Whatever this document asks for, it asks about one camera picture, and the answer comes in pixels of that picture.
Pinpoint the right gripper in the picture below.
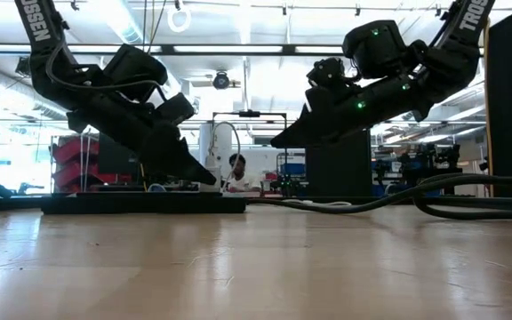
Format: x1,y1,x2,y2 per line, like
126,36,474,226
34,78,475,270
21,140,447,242
269,76,422,149

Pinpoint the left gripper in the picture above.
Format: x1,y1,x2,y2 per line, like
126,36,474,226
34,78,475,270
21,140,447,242
66,93,218,187

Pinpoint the black power strip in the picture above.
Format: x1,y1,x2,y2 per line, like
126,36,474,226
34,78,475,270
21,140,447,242
41,190,247,216

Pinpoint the black square panel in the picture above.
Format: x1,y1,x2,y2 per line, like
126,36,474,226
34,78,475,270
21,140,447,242
305,129,372,198

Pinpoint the black monitor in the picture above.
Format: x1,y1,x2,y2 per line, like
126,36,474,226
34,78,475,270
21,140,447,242
98,132,150,190

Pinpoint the person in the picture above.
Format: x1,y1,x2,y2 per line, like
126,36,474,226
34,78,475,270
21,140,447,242
224,153,261,195

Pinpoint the red storage shelf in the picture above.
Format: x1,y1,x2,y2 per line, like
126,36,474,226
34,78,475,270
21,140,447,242
51,134,131,195

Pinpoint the black background robot station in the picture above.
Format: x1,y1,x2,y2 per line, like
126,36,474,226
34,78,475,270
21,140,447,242
371,141,464,197

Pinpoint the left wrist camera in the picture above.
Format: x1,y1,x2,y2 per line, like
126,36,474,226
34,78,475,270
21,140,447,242
155,92,196,127

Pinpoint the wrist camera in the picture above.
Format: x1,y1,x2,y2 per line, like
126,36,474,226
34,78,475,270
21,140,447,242
306,56,347,89
155,92,196,127

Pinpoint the thin black frame stand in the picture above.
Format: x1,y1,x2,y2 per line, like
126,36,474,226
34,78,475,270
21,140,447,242
211,109,289,197

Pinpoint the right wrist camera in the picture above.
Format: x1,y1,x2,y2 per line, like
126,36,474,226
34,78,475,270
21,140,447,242
306,56,347,89

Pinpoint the round black ceiling camera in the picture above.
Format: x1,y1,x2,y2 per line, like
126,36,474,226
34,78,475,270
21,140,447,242
212,70,231,91

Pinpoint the black hanging cable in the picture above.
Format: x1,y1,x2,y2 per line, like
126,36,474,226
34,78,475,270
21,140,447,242
142,0,168,54

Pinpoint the white cable ring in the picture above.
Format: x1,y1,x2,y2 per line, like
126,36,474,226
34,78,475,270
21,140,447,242
167,3,192,34

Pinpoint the grey horizontal frame bar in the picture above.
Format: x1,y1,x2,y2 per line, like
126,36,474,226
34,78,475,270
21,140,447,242
0,117,488,126

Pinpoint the black ceiling camera cluster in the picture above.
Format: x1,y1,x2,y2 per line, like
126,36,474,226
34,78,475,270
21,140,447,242
14,56,33,77

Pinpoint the black table frame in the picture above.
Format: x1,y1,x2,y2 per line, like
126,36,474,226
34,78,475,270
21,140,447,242
0,195,512,213

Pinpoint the thick black power cable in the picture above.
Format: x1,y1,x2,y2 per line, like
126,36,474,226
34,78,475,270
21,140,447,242
245,172,512,222

